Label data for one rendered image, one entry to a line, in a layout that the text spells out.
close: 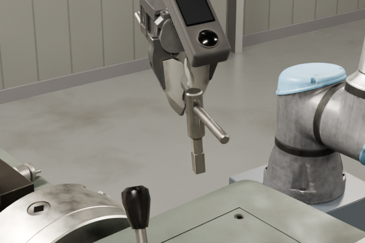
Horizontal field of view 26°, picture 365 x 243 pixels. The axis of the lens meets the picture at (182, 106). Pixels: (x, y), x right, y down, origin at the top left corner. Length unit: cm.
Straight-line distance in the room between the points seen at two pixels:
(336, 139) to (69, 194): 45
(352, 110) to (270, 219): 29
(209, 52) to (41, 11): 379
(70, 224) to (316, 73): 52
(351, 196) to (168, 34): 63
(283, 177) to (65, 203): 44
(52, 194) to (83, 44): 367
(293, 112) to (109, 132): 293
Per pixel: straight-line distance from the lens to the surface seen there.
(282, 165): 142
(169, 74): 98
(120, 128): 429
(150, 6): 97
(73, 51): 481
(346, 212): 145
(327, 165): 142
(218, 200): 112
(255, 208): 110
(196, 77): 100
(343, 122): 131
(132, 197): 84
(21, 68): 469
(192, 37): 89
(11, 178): 180
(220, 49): 89
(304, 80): 135
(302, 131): 138
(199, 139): 100
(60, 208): 115
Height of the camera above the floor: 182
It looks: 24 degrees down
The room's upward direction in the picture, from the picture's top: straight up
